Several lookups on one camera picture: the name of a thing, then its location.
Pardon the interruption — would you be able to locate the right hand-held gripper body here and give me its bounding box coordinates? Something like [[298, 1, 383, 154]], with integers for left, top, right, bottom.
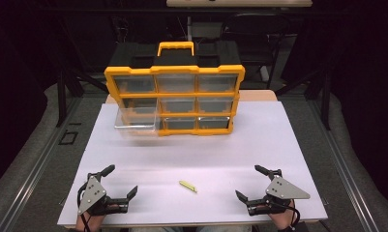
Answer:
[[246, 176, 312, 217]]

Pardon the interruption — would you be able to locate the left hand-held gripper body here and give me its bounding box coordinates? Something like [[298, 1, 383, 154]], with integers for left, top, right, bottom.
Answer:
[[76, 175, 130, 217]]

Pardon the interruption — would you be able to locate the small yellow stick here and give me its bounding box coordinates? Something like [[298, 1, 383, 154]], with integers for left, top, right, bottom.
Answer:
[[178, 180, 198, 194]]

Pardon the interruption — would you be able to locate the clear plastic drawer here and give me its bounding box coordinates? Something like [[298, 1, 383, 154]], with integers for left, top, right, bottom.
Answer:
[[113, 107, 162, 137]]

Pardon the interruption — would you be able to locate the person's right hand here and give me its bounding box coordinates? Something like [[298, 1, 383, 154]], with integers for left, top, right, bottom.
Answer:
[[267, 198, 296, 232]]

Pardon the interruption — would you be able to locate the person's left hand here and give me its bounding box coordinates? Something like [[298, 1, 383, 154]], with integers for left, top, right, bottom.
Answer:
[[75, 202, 122, 232]]

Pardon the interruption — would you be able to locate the black metal stand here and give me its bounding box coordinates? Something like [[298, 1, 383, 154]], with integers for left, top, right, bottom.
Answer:
[[274, 64, 332, 131], [52, 18, 109, 129]]

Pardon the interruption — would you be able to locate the set of clear cabinet drawers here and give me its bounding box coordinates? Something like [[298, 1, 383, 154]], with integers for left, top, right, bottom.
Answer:
[[112, 73, 240, 131]]

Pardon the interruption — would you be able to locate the yellow black organizer cabinet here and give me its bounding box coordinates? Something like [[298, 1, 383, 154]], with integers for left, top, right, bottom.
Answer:
[[104, 41, 247, 137]]

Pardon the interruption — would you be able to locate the black metal chair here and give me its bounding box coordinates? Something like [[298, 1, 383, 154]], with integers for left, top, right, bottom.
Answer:
[[220, 13, 293, 91]]

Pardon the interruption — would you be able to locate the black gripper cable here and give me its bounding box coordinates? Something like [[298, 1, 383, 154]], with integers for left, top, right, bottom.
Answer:
[[75, 183, 93, 232], [272, 198, 302, 232]]

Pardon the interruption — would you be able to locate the aluminium floor rail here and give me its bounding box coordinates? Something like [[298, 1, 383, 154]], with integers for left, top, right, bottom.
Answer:
[[307, 96, 381, 232], [0, 96, 83, 232]]

